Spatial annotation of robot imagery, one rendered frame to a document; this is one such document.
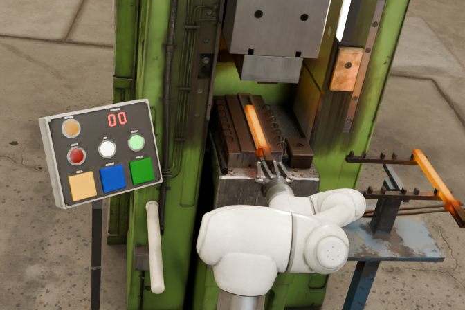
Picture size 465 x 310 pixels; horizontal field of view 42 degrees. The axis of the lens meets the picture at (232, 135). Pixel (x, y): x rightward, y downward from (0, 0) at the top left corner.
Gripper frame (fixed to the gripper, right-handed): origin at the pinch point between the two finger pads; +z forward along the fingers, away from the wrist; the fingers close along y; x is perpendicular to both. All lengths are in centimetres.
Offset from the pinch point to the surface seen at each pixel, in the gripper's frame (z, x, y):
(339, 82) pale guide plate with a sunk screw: 17.2, 22.4, 27.4
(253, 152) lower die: 5.2, -1.3, -3.5
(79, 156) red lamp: -15, 9, -63
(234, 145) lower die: 9.9, -1.6, -9.8
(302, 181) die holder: -0.8, -9.5, 14.8
